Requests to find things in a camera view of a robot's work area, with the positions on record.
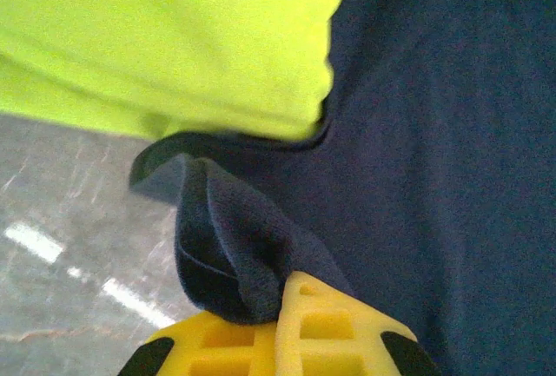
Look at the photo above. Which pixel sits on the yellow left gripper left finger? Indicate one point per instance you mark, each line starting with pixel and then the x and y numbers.
pixel 226 350

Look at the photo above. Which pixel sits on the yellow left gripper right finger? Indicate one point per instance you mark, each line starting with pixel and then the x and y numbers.
pixel 330 332

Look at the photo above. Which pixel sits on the navy blue trousers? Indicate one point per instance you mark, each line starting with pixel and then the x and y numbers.
pixel 434 141

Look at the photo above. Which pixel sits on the lime green shorts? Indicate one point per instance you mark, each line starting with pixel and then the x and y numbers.
pixel 165 37

